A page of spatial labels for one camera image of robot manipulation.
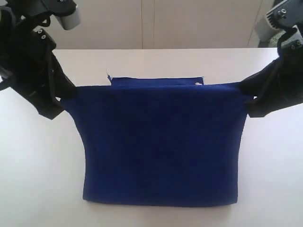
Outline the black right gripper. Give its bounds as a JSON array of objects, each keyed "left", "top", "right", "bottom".
[{"left": 239, "top": 28, "right": 303, "bottom": 118}]

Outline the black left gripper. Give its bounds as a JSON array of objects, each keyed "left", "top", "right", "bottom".
[{"left": 0, "top": 9, "right": 76, "bottom": 119}]

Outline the blue towel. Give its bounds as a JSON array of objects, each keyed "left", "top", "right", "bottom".
[{"left": 61, "top": 78, "right": 252, "bottom": 207}]

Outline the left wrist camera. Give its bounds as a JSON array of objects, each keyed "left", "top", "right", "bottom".
[{"left": 18, "top": 0, "right": 80, "bottom": 30}]

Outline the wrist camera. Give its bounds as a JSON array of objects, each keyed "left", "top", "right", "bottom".
[
  {"left": 266, "top": 0, "right": 303, "bottom": 30},
  {"left": 18, "top": 0, "right": 80, "bottom": 30}
]

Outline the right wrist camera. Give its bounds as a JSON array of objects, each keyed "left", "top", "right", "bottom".
[{"left": 266, "top": 0, "right": 303, "bottom": 30}]

